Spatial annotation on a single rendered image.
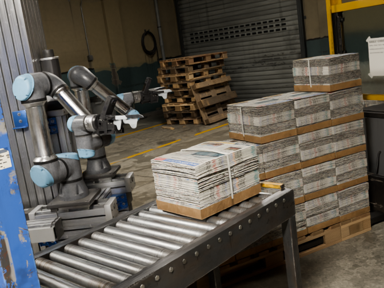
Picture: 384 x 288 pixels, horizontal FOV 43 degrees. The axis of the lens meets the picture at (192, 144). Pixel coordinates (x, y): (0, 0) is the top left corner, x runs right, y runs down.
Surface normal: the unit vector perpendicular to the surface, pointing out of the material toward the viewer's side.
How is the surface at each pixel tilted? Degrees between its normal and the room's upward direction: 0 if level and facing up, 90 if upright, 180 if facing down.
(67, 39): 90
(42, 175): 98
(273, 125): 90
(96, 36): 90
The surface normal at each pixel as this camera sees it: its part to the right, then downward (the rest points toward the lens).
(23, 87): -0.50, 0.11
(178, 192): -0.73, 0.23
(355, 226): 0.45, 0.11
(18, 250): 0.74, 0.04
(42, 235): -0.07, 0.21
